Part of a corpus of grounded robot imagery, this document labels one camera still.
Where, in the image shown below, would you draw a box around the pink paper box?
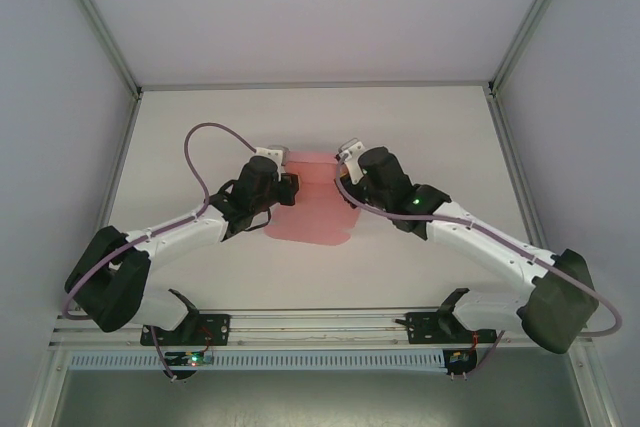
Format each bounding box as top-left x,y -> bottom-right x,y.
263,148 -> 363,247

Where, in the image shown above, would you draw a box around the left small circuit board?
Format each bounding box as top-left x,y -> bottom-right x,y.
164,350 -> 214,369

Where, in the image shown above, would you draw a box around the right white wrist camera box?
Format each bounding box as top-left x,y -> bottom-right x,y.
335,136 -> 366,186

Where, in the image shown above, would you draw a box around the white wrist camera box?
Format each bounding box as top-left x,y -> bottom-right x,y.
253,143 -> 292,165
335,136 -> 366,186

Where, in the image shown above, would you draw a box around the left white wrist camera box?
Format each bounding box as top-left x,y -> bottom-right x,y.
253,143 -> 292,165

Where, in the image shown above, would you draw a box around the aluminium table side rail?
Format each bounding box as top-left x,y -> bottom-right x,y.
486,90 -> 559,273
74,91 -> 144,318

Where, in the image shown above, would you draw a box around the long aluminium base rail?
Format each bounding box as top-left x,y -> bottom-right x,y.
48,308 -> 594,351

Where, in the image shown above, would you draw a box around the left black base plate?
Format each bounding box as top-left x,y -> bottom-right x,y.
139,312 -> 232,348

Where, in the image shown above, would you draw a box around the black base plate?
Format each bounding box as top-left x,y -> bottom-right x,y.
394,311 -> 499,347
139,312 -> 232,348

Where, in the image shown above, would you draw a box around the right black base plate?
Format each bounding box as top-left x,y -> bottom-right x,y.
394,311 -> 499,347

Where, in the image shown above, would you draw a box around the white slotted cable duct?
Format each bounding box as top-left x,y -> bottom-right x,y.
67,350 -> 447,373

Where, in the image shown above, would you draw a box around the aluminium frame post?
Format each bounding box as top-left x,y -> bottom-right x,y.
49,0 -> 144,97
486,0 -> 577,97

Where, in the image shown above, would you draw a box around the aluminium frame leg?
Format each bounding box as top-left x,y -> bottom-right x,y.
27,347 -> 69,427
569,346 -> 619,427

